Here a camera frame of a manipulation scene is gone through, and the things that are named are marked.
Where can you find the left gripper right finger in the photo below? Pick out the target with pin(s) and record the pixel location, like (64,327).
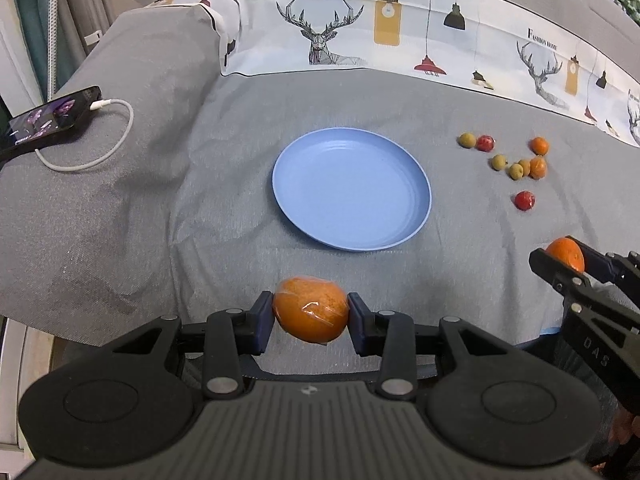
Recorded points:
(391,336)

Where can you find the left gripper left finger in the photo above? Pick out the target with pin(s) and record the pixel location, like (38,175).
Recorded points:
(230,334)

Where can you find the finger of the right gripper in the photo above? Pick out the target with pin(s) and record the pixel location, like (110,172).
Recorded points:
(599,266)
(567,282)

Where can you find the bare orange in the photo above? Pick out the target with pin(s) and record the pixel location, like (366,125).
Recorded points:
(567,251)

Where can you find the plastic orange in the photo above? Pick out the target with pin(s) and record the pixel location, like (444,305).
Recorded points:
(311,309)

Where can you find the red fruit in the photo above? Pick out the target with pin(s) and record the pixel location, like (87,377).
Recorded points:
(524,200)
(485,143)

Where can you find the small orange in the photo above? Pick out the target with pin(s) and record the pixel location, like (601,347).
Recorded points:
(539,146)
(538,168)

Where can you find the green yellow small fruit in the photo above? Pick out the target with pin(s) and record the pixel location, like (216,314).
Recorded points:
(467,140)

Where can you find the blue plastic plate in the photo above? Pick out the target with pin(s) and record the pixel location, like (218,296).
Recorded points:
(351,189)

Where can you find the grey printed bed sheet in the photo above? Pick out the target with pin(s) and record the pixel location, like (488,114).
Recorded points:
(415,152)

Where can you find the black smartphone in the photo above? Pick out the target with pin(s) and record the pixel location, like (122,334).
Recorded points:
(55,122)

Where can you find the grey curtain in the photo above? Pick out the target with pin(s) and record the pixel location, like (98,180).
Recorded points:
(82,0)

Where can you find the white window frame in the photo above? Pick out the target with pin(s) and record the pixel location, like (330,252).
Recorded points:
(19,85)

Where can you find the white hose pole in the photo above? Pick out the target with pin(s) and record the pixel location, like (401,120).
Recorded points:
(52,48)

